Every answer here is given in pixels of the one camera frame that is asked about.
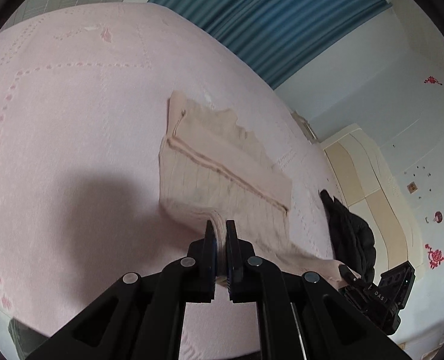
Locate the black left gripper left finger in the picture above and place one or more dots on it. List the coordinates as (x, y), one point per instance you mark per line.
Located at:
(188, 280)

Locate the blue curtain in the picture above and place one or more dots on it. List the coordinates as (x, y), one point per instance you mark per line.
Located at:
(276, 38)

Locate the cream beige headboard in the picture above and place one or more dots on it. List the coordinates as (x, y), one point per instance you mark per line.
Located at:
(369, 190)

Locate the beige knitted sweater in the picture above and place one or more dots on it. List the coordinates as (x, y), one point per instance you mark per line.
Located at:
(212, 169)

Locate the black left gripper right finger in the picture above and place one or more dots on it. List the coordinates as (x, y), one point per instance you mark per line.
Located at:
(255, 279)

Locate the pink bed cover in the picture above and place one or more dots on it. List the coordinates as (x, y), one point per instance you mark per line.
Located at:
(83, 111)

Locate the black puffer jacket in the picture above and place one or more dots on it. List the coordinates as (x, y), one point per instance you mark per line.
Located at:
(351, 237)

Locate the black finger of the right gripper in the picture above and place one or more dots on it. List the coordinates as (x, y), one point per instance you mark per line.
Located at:
(348, 275)

